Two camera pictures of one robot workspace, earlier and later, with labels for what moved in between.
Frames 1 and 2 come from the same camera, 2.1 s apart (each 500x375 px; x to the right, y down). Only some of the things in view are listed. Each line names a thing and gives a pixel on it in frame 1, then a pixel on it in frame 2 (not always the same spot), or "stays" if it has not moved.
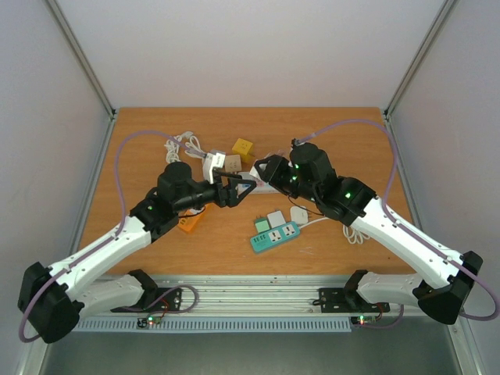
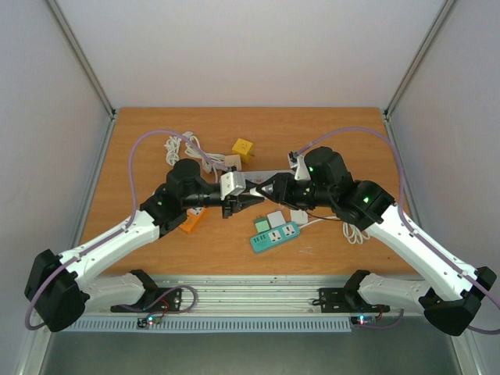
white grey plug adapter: [276, 219] stays
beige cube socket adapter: [233, 163] stays
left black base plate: [156, 299] stays
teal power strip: [283, 233] stays
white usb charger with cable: [253, 172] -> [268, 188]
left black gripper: [232, 200] -> [234, 204]
